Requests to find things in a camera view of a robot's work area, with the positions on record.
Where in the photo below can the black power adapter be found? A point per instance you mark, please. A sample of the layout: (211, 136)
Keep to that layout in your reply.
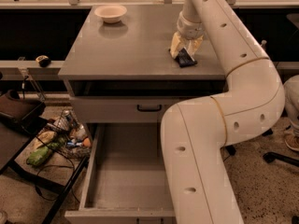
(231, 150)

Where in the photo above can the green snack bag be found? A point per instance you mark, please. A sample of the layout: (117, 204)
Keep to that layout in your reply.
(40, 155)

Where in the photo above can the person's shoe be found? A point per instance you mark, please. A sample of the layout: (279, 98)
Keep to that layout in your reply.
(292, 142)

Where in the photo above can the grey drawer cabinet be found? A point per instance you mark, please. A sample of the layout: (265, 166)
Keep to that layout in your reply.
(131, 59)

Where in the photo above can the black drawer handle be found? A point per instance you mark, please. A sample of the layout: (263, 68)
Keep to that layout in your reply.
(149, 108)

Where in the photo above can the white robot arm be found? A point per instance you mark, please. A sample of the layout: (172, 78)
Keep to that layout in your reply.
(194, 131)

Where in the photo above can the black chair base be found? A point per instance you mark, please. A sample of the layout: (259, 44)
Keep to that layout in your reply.
(272, 156)

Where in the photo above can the white paper bowl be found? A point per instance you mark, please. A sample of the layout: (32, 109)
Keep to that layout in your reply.
(110, 13)

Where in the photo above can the black side cart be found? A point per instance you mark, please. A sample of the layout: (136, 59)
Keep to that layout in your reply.
(21, 122)

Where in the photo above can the yellow chip bag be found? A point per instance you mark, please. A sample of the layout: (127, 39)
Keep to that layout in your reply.
(44, 138)

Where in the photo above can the open grey bottom drawer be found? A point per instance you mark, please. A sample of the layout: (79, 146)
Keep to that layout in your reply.
(125, 182)

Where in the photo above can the dark blue snack bar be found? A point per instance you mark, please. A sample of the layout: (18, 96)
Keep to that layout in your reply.
(184, 59)

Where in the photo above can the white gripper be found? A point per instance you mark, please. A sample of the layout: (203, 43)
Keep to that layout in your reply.
(189, 29)

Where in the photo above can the closed grey middle drawer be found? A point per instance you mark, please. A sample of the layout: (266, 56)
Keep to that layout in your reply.
(118, 109)

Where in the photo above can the black tape measure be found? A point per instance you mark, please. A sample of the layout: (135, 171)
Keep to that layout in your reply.
(43, 61)

